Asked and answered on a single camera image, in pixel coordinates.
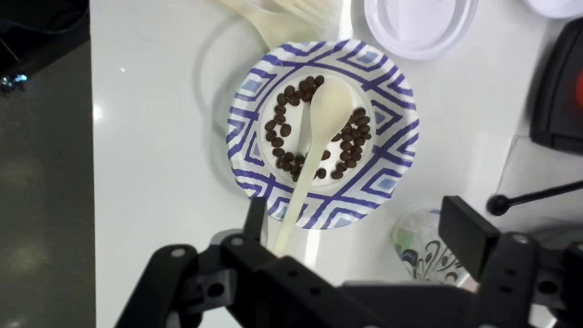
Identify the patterned paper cup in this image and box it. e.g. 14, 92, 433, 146
390, 210, 477, 290

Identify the cream plastic spoon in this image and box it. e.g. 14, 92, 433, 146
271, 77, 353, 256

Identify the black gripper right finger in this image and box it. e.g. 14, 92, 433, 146
439, 196, 499, 281

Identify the cream plastic fork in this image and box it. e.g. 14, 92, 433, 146
220, 0, 319, 50

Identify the cream plastic knife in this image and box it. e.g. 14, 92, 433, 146
286, 0, 340, 28

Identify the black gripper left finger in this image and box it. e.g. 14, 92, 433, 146
242, 197, 268, 245

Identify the white shallow dish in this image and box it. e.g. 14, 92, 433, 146
524, 0, 583, 19

